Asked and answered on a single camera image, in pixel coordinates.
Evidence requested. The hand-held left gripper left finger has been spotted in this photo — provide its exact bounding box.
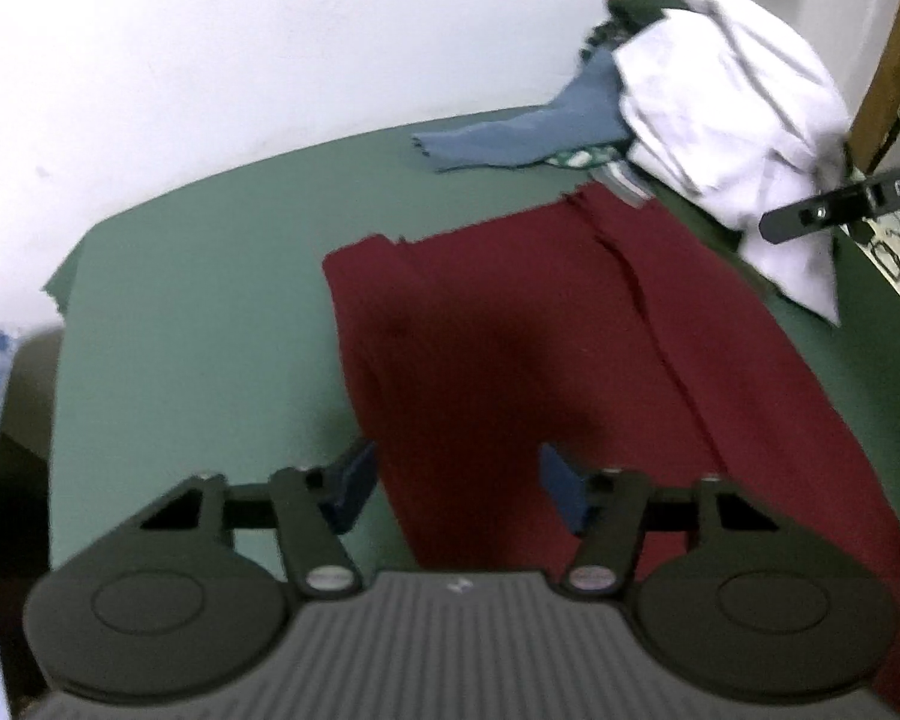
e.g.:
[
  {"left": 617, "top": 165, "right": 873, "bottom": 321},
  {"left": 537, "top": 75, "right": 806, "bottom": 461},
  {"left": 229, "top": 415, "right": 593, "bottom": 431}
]
[{"left": 135, "top": 441, "right": 380, "bottom": 601}]

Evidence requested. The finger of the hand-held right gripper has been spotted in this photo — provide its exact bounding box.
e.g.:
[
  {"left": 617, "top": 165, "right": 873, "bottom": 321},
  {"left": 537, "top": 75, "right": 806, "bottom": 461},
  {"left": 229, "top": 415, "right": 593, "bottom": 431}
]
[{"left": 761, "top": 181, "right": 878, "bottom": 245}]

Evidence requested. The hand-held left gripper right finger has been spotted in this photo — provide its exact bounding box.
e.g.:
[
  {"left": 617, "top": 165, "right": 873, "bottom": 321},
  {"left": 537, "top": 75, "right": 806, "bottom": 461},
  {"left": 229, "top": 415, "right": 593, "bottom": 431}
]
[{"left": 538, "top": 441, "right": 781, "bottom": 601}]

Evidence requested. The dark red knit sweater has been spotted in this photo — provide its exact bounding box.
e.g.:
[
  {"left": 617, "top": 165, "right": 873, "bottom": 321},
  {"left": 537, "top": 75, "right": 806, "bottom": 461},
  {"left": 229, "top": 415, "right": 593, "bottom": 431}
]
[{"left": 321, "top": 184, "right": 900, "bottom": 720}]

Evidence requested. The white shirt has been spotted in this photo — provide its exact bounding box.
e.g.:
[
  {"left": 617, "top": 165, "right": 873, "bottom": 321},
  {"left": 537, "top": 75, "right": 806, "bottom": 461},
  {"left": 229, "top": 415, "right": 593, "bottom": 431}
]
[{"left": 613, "top": 0, "right": 854, "bottom": 327}]

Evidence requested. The green table cover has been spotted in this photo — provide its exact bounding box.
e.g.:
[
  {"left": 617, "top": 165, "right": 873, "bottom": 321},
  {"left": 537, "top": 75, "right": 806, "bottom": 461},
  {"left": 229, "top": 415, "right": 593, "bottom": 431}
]
[{"left": 41, "top": 105, "right": 900, "bottom": 578}]

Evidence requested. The green white striped garment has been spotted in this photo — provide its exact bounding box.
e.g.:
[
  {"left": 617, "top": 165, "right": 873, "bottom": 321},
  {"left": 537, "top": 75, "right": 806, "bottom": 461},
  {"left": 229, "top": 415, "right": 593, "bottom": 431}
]
[{"left": 544, "top": 142, "right": 631, "bottom": 170}]

